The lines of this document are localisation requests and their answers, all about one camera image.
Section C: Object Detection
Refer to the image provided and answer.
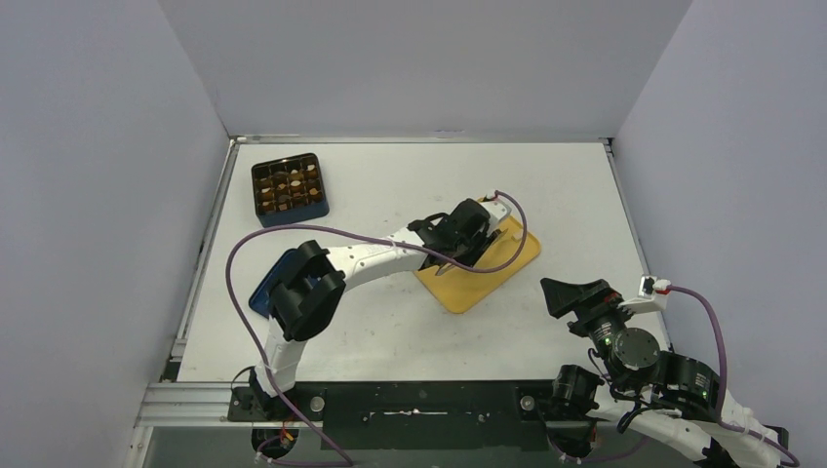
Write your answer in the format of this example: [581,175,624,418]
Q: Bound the metal tongs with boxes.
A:
[435,258,464,277]

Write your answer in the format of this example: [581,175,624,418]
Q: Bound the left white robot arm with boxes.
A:
[248,199,511,419]

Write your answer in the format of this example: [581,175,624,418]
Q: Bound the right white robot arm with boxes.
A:
[540,276,801,467]

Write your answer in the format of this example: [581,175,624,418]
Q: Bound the blue chocolate box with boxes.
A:
[251,152,330,228]

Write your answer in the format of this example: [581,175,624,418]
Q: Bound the yellow plastic tray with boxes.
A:
[414,202,541,314]

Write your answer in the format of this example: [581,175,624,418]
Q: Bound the blue box lid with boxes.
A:
[248,249,297,319]

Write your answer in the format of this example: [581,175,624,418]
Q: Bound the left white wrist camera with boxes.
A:
[478,198,512,230]

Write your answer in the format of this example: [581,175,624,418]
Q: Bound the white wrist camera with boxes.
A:
[478,198,512,230]
[619,275,672,315]

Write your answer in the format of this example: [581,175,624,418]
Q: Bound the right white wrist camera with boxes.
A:
[619,275,672,315]

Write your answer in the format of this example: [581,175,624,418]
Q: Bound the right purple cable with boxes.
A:
[665,285,801,468]

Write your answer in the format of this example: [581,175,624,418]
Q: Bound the purple cable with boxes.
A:
[224,190,530,468]
[665,285,801,468]

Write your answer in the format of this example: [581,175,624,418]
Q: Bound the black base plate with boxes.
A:
[227,380,616,452]

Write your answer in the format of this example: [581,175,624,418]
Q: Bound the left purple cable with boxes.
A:
[224,190,530,468]

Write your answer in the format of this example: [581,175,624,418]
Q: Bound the aluminium rail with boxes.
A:
[136,380,717,428]

